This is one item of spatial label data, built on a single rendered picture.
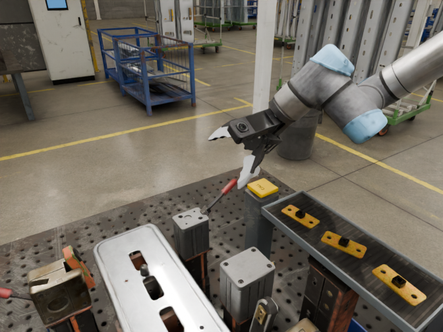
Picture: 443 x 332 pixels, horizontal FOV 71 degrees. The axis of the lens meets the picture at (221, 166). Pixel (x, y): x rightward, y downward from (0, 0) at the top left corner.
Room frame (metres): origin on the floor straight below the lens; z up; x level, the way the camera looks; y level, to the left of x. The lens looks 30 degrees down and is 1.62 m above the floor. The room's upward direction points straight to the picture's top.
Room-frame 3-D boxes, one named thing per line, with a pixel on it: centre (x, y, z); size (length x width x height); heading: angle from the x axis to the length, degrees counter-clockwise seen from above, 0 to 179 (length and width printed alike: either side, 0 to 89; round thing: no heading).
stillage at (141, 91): (5.00, 1.07, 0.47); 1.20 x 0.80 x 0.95; 34
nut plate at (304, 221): (0.56, -0.18, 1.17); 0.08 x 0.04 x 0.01; 41
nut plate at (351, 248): (0.47, -0.25, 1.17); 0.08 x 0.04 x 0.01; 53
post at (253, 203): (0.69, -0.11, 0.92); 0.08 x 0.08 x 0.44; 33
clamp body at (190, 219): (0.68, 0.09, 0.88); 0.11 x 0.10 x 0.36; 123
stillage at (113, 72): (6.21, 1.77, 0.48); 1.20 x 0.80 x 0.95; 31
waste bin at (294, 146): (3.11, -0.82, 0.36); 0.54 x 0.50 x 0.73; 122
